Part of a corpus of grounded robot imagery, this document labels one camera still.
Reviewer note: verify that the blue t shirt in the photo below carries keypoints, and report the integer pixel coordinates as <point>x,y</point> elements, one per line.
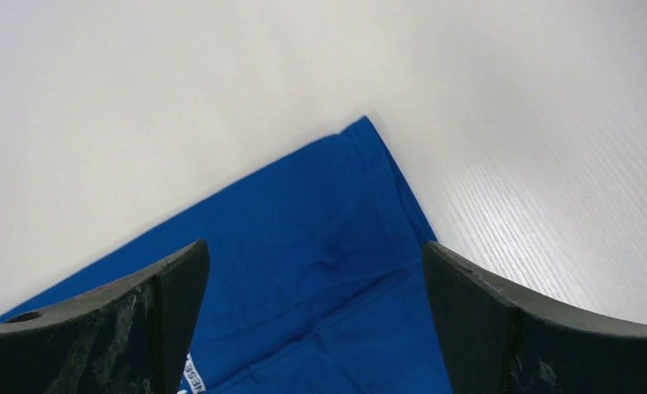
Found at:
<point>315,282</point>

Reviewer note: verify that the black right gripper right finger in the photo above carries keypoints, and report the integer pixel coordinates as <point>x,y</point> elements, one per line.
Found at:
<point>497,336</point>

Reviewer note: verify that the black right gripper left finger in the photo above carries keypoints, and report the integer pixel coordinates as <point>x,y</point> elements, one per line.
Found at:
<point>131,335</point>

